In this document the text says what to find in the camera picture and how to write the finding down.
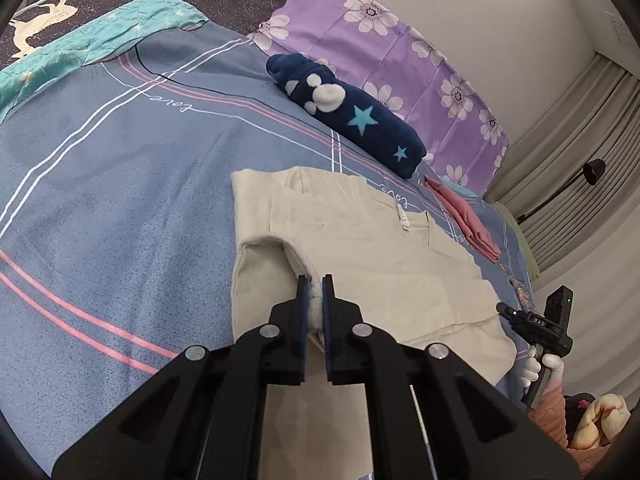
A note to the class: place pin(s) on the right white gloved hand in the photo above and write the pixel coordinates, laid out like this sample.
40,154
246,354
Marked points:
533,367

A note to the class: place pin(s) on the white pleated curtain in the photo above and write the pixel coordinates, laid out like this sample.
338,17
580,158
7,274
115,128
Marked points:
588,238

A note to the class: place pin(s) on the purple flower pillow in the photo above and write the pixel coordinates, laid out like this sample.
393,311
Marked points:
366,45

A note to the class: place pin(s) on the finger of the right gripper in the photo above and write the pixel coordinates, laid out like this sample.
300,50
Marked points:
507,309

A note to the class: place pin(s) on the right pink sleeve forearm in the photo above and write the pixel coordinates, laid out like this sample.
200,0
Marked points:
549,415

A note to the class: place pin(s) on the blue plaid bed sheet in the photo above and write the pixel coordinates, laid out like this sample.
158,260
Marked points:
117,221

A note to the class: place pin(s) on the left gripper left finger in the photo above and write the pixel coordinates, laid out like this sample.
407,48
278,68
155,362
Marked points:
201,415

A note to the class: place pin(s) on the beige long sleeve shirt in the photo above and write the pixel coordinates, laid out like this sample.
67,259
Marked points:
407,275

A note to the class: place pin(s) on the folded pink garment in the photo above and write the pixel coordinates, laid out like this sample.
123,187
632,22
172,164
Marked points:
470,225

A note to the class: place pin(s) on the floral patterned small garment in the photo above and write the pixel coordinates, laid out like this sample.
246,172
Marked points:
521,294

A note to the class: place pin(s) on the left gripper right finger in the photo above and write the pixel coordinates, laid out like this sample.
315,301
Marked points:
430,415

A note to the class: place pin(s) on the black floor lamp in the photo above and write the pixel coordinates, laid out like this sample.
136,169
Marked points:
591,172

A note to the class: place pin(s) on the teal and deer quilt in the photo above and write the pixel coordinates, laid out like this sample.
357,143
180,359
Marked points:
52,38

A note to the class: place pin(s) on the navy star fleece garment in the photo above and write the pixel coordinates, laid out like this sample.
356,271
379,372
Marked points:
349,111

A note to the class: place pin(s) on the yellow plush toy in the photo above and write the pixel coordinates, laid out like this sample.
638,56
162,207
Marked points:
602,422

